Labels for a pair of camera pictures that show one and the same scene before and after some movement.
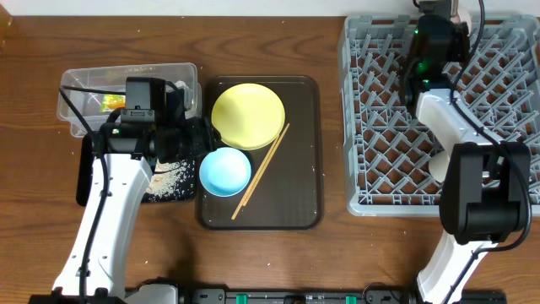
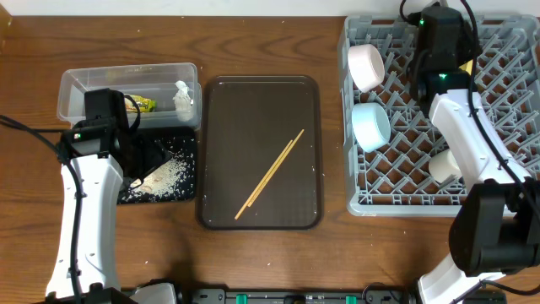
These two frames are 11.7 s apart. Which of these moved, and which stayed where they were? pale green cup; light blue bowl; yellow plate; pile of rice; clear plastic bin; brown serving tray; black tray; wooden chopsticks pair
Moved: yellow plate; wooden chopsticks pair; light blue bowl
Stayed: brown serving tray; pile of rice; black tray; pale green cup; clear plastic bin
